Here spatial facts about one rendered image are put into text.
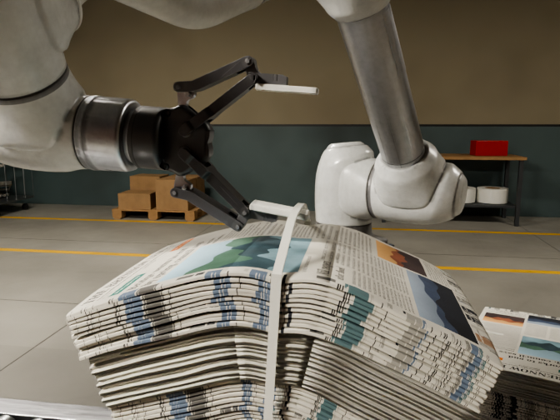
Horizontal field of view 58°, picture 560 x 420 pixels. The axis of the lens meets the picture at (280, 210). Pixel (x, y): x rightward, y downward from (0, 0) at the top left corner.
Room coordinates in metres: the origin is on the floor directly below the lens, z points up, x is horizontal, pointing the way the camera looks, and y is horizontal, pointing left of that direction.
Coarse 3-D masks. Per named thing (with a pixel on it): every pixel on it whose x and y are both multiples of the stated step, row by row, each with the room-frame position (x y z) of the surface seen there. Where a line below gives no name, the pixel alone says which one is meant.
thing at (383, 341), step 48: (336, 288) 0.45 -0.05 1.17; (384, 288) 0.49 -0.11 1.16; (432, 288) 0.57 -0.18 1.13; (336, 336) 0.45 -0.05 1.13; (384, 336) 0.44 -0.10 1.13; (432, 336) 0.43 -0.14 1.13; (480, 336) 0.47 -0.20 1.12; (336, 384) 0.45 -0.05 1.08; (384, 384) 0.44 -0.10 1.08; (432, 384) 0.43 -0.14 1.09; (480, 384) 0.43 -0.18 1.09
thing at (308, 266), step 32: (320, 224) 0.72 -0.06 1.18; (256, 256) 0.52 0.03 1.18; (288, 256) 0.53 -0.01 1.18; (320, 256) 0.54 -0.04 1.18; (256, 288) 0.46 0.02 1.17; (288, 288) 0.46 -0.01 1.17; (320, 288) 0.45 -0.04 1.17; (256, 320) 0.46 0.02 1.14; (288, 320) 0.46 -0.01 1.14; (256, 352) 0.46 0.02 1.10; (288, 352) 0.46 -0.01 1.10; (256, 384) 0.47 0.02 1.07; (288, 384) 0.46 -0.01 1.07; (256, 416) 0.47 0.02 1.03; (288, 416) 0.46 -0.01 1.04
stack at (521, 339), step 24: (504, 312) 1.27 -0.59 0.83; (504, 336) 1.13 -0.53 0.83; (528, 336) 1.12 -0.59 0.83; (552, 336) 1.12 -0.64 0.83; (504, 360) 1.00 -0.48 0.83; (528, 360) 1.00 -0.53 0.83; (552, 360) 1.00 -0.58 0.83; (504, 384) 0.96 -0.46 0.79; (528, 384) 0.94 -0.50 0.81; (552, 384) 0.91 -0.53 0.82; (480, 408) 0.98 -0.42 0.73; (504, 408) 0.96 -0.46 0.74; (528, 408) 0.94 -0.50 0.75; (552, 408) 0.91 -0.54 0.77
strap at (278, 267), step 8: (296, 208) 0.58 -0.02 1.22; (304, 208) 0.67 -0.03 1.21; (288, 216) 0.55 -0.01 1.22; (296, 216) 0.55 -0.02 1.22; (288, 224) 0.53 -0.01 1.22; (288, 232) 0.52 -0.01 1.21; (288, 240) 0.50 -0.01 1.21; (280, 248) 0.49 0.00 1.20; (280, 256) 0.48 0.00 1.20; (280, 264) 0.47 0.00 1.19; (272, 272) 0.46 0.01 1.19; (280, 272) 0.46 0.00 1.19
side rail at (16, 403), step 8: (0, 400) 0.89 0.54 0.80; (8, 400) 0.89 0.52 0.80; (16, 400) 0.89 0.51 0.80; (24, 400) 0.89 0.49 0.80; (0, 408) 0.86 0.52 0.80; (8, 408) 0.86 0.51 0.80; (16, 408) 0.86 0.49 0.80; (24, 408) 0.86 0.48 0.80; (32, 408) 0.86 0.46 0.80; (40, 408) 0.86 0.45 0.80; (48, 408) 0.86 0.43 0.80; (56, 408) 0.86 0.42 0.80; (64, 408) 0.86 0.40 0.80; (72, 408) 0.86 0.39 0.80; (80, 408) 0.86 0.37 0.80; (88, 408) 0.86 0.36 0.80; (96, 408) 0.86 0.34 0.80; (104, 408) 0.86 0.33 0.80; (16, 416) 0.84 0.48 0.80; (24, 416) 0.84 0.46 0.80; (32, 416) 0.84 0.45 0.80; (40, 416) 0.84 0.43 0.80; (48, 416) 0.84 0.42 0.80; (56, 416) 0.84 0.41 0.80; (64, 416) 0.84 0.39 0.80; (72, 416) 0.84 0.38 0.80; (80, 416) 0.84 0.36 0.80; (88, 416) 0.84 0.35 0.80; (96, 416) 0.84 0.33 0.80; (104, 416) 0.84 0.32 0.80
